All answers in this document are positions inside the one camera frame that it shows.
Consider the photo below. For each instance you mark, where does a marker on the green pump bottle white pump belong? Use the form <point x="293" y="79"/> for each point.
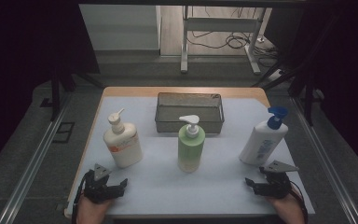
<point x="191" y="152"/>

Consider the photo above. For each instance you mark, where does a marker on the dark metal stand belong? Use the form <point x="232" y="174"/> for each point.
<point x="307" y="93"/>
<point x="56" y="93"/>

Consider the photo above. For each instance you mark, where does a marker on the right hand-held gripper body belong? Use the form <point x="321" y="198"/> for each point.
<point x="276" y="186"/>

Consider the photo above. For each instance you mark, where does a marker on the white power strip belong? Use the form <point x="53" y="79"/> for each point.
<point x="277" y="75"/>

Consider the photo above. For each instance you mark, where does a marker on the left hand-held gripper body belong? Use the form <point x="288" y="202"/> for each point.
<point x="98" y="189"/>

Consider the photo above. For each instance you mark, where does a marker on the white bottle blue pump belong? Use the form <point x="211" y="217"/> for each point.
<point x="261" y="143"/>

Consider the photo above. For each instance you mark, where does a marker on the dark floor socket plate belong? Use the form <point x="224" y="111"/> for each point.
<point x="62" y="132"/>

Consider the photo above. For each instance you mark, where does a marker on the dark curtain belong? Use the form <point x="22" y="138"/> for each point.
<point x="348" y="77"/>
<point x="18" y="62"/>

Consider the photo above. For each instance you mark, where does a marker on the person's right hand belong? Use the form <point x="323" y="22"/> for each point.
<point x="290" y="211"/>

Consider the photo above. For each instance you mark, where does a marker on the grey metal mesh basket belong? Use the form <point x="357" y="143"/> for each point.
<point x="167" y="126"/>

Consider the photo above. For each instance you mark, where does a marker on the white metal desk frame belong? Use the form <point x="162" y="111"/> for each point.
<point x="220" y="24"/>

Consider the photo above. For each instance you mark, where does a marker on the aluminium floor rail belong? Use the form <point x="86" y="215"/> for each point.
<point x="34" y="158"/>
<point x="326" y="161"/>

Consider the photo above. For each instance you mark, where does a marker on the person's left hand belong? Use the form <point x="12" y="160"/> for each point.
<point x="90" y="213"/>

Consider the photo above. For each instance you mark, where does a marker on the white panel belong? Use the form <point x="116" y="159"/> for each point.
<point x="121" y="28"/>

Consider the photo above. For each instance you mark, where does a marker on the cream pump bottle orange label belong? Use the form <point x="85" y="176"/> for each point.
<point x="125" y="151"/>

